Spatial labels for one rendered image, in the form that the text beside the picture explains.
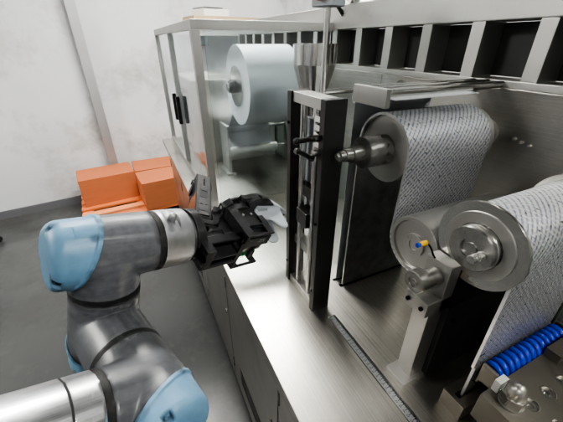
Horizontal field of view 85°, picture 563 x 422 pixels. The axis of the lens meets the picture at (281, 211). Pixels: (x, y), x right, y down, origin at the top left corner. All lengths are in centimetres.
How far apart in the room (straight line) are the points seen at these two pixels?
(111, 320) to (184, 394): 13
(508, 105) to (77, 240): 87
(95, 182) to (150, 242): 306
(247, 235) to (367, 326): 52
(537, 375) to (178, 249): 63
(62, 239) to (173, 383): 17
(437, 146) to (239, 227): 43
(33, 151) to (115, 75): 107
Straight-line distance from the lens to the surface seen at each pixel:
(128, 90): 376
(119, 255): 37
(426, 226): 64
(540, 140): 88
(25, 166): 389
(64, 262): 36
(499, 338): 70
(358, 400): 74
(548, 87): 88
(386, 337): 85
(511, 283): 58
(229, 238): 44
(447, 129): 72
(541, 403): 71
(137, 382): 33
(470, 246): 56
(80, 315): 41
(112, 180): 343
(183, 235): 40
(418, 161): 67
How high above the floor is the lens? 153
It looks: 29 degrees down
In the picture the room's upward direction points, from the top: straight up
